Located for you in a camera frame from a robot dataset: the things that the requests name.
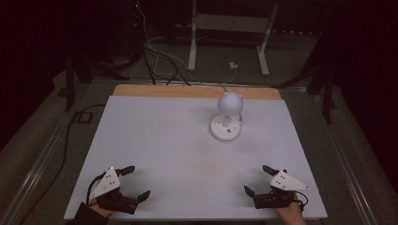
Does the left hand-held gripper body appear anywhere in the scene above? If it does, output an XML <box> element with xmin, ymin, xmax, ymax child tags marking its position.
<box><xmin>89</xmin><ymin>166</ymin><xmax>141</xmax><ymax>216</ymax></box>

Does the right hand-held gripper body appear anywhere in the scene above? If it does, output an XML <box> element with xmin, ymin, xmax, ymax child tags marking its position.
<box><xmin>253</xmin><ymin>170</ymin><xmax>311</xmax><ymax>210</ymax></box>

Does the person's left hand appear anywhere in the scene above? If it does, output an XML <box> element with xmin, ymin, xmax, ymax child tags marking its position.
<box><xmin>88</xmin><ymin>200</ymin><xmax>115</xmax><ymax>218</ymax></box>

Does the person's right hand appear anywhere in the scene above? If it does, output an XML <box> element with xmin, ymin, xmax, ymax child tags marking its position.
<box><xmin>273</xmin><ymin>192</ymin><xmax>307</xmax><ymax>225</ymax></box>

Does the person's dark left sleeve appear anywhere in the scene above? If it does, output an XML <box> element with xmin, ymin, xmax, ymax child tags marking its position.
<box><xmin>65</xmin><ymin>202</ymin><xmax>109</xmax><ymax>225</ymax></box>

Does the white table mat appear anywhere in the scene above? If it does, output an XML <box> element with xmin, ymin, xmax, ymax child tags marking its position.
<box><xmin>63</xmin><ymin>95</ymin><xmax>329</xmax><ymax>221</ymax></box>

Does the round white power strip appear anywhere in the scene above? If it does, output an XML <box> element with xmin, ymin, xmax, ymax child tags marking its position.
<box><xmin>209</xmin><ymin>113</ymin><xmax>243</xmax><ymax>143</ymax></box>

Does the small black floor box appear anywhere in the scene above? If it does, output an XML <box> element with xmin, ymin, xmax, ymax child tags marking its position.
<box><xmin>76</xmin><ymin>112</ymin><xmax>94</xmax><ymax>124</ymax></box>

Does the white round night lamp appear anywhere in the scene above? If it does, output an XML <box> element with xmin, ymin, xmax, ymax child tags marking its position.
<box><xmin>217</xmin><ymin>90</ymin><xmax>245</xmax><ymax>128</ymax></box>

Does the black stand leg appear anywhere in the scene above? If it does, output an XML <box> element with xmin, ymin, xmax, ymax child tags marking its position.
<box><xmin>64</xmin><ymin>51</ymin><xmax>77</xmax><ymax>113</ymax></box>
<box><xmin>322</xmin><ymin>69</ymin><xmax>334</xmax><ymax>125</ymax></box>

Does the white metal stand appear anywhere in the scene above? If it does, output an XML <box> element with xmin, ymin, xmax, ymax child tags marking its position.
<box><xmin>187</xmin><ymin>0</ymin><xmax>280</xmax><ymax>77</ymax></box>

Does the left hand-held gripper cable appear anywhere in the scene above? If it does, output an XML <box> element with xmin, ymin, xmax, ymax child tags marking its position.
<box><xmin>85</xmin><ymin>172</ymin><xmax>107</xmax><ymax>205</ymax></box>

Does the hand-held gripper cable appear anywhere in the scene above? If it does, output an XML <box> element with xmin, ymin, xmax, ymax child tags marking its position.
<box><xmin>293</xmin><ymin>190</ymin><xmax>310</xmax><ymax>214</ymax></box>
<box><xmin>85</xmin><ymin>172</ymin><xmax>107</xmax><ymax>205</ymax></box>

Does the right hand-held gripper cable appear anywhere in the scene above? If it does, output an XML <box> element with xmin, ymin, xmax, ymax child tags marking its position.
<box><xmin>293</xmin><ymin>190</ymin><xmax>310</xmax><ymax>214</ymax></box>

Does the long black floor cable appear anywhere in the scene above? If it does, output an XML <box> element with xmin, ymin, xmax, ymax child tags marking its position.
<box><xmin>18</xmin><ymin>103</ymin><xmax>107</xmax><ymax>225</ymax></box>

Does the metal floor rail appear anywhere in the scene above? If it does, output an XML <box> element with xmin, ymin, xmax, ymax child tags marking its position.
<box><xmin>308</xmin><ymin>90</ymin><xmax>376</xmax><ymax>225</ymax></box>
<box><xmin>0</xmin><ymin>83</ymin><xmax>92</xmax><ymax>225</ymax></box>

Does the white power cable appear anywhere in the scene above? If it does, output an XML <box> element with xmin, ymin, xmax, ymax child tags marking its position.
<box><xmin>137</xmin><ymin>3</ymin><xmax>242</xmax><ymax>123</ymax></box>

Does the bundle of black cables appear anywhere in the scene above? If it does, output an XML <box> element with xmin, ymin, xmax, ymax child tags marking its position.
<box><xmin>125</xmin><ymin>40</ymin><xmax>192</xmax><ymax>87</ymax></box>

